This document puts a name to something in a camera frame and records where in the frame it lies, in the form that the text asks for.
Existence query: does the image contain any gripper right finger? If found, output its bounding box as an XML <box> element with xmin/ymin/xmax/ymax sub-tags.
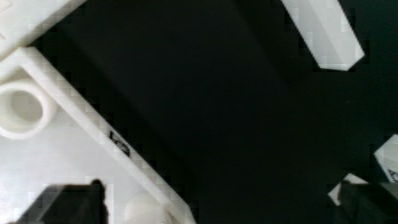
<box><xmin>334</xmin><ymin>182</ymin><xmax>398</xmax><ymax>224</ymax></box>

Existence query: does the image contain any white square table top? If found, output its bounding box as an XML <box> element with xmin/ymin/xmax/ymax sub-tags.
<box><xmin>0</xmin><ymin>47</ymin><xmax>197</xmax><ymax>224</ymax></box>

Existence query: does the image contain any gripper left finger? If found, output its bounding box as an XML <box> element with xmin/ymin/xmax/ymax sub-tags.
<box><xmin>16</xmin><ymin>180</ymin><xmax>108</xmax><ymax>224</ymax></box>

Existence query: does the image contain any white U-shaped fence wall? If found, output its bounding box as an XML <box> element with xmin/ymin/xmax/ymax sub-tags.
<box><xmin>0</xmin><ymin>0</ymin><xmax>87</xmax><ymax>60</ymax></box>

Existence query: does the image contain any white table leg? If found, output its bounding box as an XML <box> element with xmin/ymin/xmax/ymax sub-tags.
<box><xmin>329</xmin><ymin>134</ymin><xmax>398</xmax><ymax>206</ymax></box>
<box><xmin>281</xmin><ymin>0</ymin><xmax>364</xmax><ymax>71</ymax></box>

